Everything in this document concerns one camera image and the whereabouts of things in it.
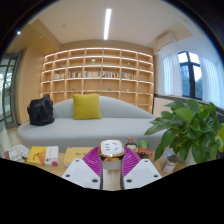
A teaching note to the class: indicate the long ceiling light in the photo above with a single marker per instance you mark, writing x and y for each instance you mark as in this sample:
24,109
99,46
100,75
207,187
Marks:
107,24

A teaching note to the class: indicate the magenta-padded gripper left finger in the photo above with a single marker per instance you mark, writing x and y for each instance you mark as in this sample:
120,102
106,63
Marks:
80,173

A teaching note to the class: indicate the black bag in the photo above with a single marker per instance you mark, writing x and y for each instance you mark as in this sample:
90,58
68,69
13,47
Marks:
40,111

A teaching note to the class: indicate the dark-framed window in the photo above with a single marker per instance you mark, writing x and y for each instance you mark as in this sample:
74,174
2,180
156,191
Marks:
190,75

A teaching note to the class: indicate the glass door with grey frame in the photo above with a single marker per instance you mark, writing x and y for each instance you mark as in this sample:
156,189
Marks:
10,90

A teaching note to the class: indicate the yellow cushion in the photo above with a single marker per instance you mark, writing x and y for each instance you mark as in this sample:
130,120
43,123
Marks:
86,106

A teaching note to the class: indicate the white charger with gold band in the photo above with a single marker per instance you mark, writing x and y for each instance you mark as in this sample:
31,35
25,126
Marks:
111,155

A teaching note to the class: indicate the yellow and white book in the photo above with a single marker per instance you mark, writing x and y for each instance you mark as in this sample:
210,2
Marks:
43,155

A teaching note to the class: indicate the grey curved sofa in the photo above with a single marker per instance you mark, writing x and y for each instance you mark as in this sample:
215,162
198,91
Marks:
86,131

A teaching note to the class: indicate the green chair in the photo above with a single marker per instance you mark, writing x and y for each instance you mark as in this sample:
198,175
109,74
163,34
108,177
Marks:
221,138

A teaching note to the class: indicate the large yellow book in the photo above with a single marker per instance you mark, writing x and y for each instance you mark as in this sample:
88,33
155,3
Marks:
76,155

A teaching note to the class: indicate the green potted plant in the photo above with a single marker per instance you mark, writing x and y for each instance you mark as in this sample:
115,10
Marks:
190,130

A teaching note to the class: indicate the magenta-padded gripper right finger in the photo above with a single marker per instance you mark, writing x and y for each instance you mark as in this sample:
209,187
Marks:
143,173

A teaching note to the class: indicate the three-character painted figurine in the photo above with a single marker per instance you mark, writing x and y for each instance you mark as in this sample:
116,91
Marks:
144,150

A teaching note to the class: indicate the wooden wall shelf unit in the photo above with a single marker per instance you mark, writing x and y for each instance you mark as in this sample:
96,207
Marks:
100,66

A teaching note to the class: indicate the white sheer curtain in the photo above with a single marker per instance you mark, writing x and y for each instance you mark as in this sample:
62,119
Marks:
211,83
171,75

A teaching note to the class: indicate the white air conditioner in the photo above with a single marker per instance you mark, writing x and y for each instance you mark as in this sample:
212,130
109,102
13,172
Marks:
166,40

